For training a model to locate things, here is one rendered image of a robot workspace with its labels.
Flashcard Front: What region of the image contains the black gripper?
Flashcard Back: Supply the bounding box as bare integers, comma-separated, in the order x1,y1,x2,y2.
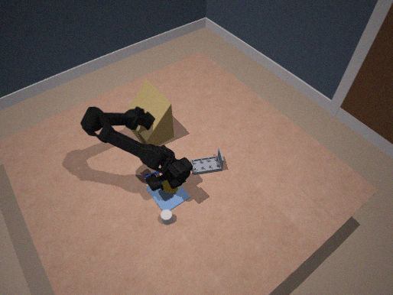
145,157,193,191

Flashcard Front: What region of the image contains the light blue flat mat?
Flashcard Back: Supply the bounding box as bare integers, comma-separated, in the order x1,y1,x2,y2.
145,186,190,211

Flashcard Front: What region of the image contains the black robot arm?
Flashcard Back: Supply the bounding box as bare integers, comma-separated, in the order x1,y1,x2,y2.
80,106,190,189

